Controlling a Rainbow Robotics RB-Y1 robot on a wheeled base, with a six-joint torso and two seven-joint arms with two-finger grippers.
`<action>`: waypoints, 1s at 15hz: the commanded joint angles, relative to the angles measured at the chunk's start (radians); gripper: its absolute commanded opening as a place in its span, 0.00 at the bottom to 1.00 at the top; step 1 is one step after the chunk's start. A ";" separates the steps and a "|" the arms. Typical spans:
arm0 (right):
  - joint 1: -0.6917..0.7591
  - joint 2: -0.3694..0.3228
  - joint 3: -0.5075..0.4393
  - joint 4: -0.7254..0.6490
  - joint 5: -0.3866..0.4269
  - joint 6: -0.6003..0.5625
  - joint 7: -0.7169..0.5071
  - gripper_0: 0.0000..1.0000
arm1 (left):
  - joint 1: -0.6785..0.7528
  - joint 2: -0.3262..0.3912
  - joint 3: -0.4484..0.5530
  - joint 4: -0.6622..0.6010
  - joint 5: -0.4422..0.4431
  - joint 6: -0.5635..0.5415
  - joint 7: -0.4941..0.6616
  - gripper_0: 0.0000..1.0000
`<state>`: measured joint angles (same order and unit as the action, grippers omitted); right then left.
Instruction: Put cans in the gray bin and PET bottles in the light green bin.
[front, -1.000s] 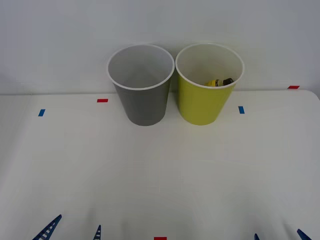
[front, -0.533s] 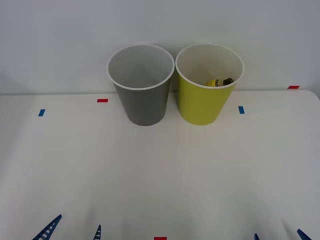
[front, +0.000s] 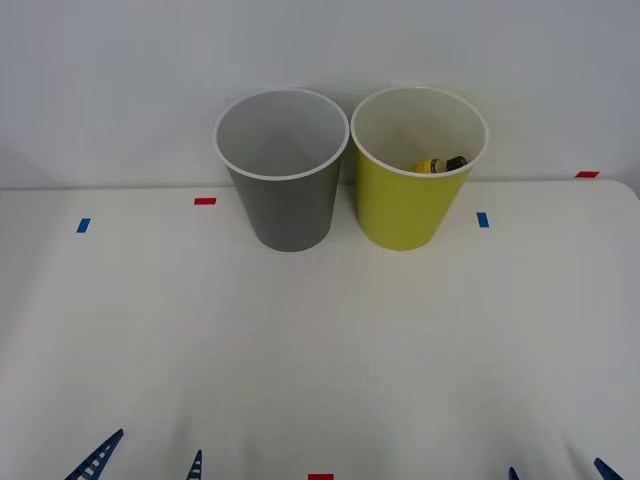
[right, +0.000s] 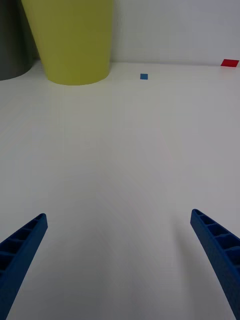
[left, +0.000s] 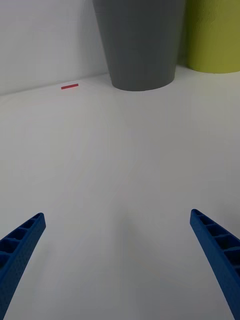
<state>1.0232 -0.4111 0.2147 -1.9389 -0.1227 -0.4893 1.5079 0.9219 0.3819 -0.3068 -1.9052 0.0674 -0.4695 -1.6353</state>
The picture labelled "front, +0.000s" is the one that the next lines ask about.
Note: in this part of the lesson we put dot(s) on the grey plastic waste bin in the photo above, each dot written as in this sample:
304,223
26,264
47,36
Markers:
292,215

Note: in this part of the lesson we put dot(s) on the yellow-green plastic waste bin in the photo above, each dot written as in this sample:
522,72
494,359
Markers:
405,210

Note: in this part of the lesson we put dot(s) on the yellow label plastic bottle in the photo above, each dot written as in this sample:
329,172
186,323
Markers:
430,165

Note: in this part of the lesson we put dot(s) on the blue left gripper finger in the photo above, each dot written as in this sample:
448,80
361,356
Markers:
97,457
196,467

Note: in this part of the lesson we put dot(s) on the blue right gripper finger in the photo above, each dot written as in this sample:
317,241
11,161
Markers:
607,471
512,475

